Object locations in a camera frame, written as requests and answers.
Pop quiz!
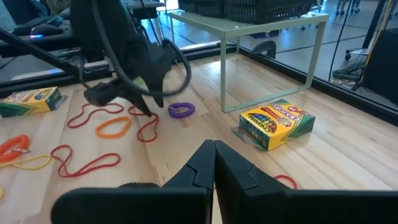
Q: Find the yellow crayon box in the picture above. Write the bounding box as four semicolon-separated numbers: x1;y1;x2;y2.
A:
231;98;317;152
0;86;68;119

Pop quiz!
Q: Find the red rubber band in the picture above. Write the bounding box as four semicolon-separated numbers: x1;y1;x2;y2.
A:
66;102;126;129
273;174;298;190
50;144;122;179
127;105;160;144

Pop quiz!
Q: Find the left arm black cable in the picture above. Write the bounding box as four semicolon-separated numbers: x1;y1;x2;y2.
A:
90;0;193;98

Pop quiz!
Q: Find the orange coil wristband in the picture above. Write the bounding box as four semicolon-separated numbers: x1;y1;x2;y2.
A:
0;134;32;164

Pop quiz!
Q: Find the black coil wristband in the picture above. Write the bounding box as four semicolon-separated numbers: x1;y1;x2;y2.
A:
118;181;161;189

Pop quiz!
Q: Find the black aluminium table frame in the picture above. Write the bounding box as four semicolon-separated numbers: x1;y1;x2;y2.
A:
0;27;398;127

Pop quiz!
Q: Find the orange rubber band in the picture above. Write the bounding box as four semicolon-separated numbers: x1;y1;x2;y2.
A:
94;115;132;140

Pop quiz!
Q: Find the hanging black cable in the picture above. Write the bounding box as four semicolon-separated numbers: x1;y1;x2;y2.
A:
328;0;356;82

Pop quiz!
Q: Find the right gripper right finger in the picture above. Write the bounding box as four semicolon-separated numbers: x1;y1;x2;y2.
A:
213;139;398;224

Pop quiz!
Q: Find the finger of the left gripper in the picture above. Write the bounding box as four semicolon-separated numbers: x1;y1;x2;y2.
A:
152;74;166;109
122;89;154;118

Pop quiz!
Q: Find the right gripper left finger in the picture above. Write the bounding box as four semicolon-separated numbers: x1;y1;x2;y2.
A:
51;139;216;224

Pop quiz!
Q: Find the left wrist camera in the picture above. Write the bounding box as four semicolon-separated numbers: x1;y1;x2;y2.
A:
83;78;126;108

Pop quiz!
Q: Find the black mesh basket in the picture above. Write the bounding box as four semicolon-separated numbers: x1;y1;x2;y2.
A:
193;0;226;19
223;0;315;26
178;0;200;14

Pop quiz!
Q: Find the purple coil wristband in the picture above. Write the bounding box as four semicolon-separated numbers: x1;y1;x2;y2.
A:
167;101;197;120

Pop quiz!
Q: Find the black cabinet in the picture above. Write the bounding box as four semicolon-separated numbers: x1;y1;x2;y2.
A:
361;27;398;105

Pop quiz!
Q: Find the yellow rubber band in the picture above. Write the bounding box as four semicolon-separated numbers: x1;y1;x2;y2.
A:
0;153;52;200

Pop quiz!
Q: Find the green perforated metal shelf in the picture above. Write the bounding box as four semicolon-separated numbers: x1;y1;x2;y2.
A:
169;10;331;114

